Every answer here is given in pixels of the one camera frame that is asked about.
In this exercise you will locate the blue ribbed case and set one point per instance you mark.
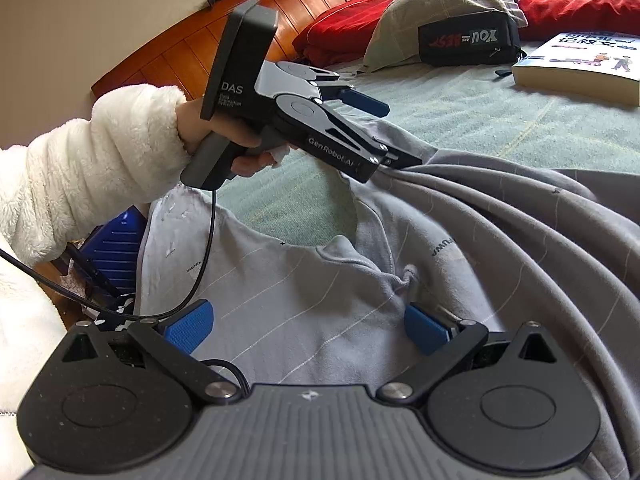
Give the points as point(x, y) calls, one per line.
point(117, 250)

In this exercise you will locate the person's left hand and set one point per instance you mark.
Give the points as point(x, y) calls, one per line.
point(192, 125)

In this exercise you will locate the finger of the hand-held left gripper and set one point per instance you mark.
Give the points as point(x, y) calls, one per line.
point(360, 135)
point(367, 102)

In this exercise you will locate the wooden headboard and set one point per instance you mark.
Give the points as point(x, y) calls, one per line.
point(175, 45)

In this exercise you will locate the dark blue patterned cloth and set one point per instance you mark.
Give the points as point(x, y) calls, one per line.
point(122, 305)

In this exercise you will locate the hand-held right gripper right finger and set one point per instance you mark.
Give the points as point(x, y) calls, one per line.
point(425, 330)

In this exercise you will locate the grey pillow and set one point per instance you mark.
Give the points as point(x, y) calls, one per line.
point(425, 5)

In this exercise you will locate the blue cover book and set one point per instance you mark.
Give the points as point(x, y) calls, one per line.
point(590, 60)

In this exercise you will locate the black printed pouch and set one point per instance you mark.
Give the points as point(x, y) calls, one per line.
point(470, 40)

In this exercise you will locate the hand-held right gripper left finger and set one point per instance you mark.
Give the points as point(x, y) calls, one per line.
point(190, 325)

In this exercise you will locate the person's white fleece robe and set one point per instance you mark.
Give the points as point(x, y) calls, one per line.
point(25, 350)

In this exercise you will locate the red pillow far side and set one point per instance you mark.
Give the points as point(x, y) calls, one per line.
point(575, 0)

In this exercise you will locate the red pillow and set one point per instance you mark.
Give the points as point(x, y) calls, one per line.
point(575, 0)
point(340, 25)

